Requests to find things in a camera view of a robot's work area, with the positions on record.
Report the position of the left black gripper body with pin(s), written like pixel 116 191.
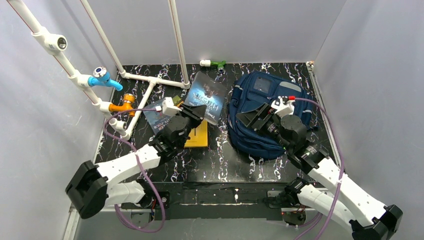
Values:
pixel 189 113

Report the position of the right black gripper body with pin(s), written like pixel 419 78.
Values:
pixel 260 116

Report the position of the dark blue hardcover book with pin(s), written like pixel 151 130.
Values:
pixel 205 91

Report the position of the navy blue backpack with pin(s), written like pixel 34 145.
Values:
pixel 253 94

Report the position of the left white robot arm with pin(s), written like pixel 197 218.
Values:
pixel 95 186

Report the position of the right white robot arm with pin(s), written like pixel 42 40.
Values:
pixel 346 203

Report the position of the blue orange paperback book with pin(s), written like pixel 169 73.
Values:
pixel 177 101

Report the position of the yellow notebook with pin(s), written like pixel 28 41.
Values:
pixel 198 137

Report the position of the green white pipe fitting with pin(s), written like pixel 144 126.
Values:
pixel 219 65

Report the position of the orange plastic tap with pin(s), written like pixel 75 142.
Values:
pixel 128 100

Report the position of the blue plastic tap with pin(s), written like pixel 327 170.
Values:
pixel 101 77

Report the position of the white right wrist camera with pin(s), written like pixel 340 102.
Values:
pixel 283 105

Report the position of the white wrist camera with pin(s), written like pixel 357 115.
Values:
pixel 166 107
pixel 283 105

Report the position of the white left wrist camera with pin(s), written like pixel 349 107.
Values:
pixel 166 107

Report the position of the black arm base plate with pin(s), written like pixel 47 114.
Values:
pixel 234 200

